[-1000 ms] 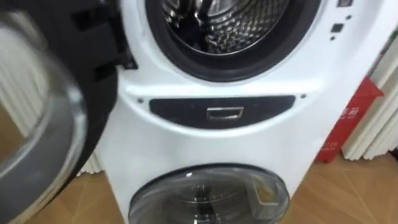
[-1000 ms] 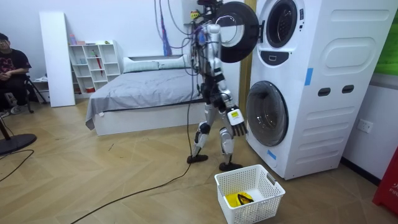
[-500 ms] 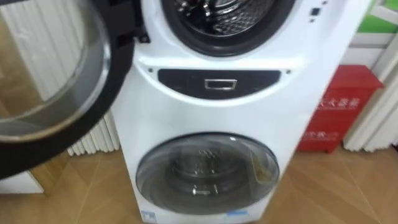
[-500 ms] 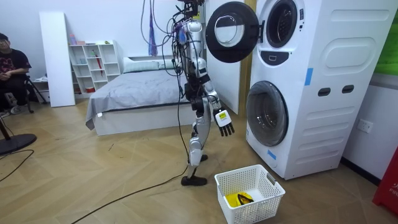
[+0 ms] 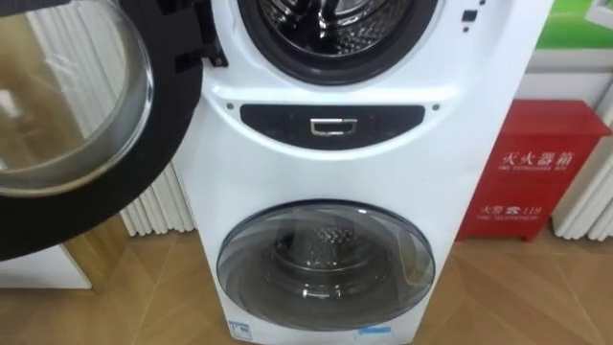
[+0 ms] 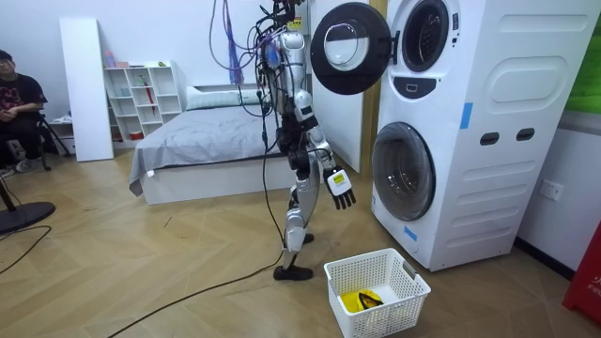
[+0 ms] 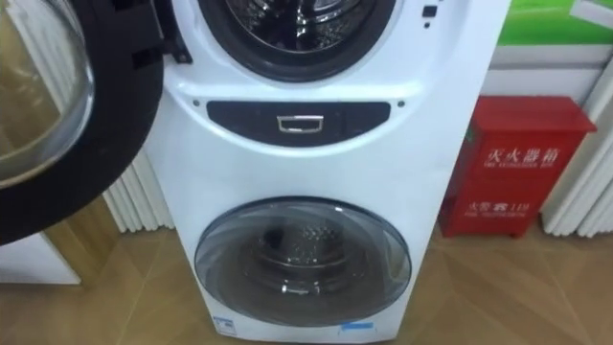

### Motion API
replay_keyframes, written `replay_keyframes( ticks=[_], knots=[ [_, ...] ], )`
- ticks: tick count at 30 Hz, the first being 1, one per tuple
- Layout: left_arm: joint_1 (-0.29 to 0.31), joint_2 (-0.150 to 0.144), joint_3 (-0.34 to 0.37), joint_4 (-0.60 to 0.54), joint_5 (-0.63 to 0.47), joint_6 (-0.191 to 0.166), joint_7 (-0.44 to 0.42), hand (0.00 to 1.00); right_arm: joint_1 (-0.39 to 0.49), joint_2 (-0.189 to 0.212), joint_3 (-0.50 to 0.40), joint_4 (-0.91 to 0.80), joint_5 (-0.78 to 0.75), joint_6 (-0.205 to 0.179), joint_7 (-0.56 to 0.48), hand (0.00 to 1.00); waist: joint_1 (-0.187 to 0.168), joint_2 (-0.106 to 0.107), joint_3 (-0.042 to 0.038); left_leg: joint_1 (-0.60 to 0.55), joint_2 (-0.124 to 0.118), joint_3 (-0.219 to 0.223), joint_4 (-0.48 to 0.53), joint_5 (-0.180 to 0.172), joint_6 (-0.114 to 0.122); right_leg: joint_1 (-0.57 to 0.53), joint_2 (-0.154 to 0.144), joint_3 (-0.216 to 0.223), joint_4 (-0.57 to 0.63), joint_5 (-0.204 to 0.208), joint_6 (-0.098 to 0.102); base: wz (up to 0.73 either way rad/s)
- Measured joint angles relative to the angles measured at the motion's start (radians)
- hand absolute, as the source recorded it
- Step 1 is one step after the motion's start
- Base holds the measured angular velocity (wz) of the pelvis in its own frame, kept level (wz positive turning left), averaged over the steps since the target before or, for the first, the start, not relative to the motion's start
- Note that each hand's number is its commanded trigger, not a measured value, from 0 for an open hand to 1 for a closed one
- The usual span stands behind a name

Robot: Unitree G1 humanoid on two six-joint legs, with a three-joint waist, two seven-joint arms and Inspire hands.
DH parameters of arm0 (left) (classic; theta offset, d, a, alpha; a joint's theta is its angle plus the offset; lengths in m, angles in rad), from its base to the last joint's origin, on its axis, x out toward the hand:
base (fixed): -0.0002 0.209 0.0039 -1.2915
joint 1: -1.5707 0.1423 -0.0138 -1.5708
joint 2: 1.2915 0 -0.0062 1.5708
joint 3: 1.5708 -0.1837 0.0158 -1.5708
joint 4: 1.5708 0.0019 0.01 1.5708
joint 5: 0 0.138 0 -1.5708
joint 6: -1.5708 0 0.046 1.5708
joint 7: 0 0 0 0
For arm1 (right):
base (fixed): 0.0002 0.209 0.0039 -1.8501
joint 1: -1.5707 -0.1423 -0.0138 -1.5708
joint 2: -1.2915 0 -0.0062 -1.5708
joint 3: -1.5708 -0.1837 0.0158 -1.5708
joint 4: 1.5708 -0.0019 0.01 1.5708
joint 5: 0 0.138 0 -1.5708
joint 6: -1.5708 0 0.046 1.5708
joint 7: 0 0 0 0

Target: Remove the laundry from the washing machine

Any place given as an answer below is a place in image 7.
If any white ribbed wall panel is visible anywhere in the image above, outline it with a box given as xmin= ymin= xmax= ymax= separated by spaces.
xmin=102 ymin=149 xmax=176 ymax=235
xmin=540 ymin=57 xmax=613 ymax=239

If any green wall poster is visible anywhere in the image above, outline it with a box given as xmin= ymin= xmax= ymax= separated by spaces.
xmin=496 ymin=0 xmax=613 ymax=48

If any white stacked washing machine tower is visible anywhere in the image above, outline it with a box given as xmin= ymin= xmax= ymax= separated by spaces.
xmin=143 ymin=0 xmax=512 ymax=345

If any open black round washer door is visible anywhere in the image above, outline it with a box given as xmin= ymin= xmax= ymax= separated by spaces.
xmin=0 ymin=0 xmax=193 ymax=247

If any white cabinet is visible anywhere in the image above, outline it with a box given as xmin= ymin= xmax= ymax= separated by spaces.
xmin=0 ymin=231 xmax=82 ymax=286

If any red fire extinguisher box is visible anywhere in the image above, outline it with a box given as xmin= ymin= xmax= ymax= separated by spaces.
xmin=438 ymin=95 xmax=598 ymax=240

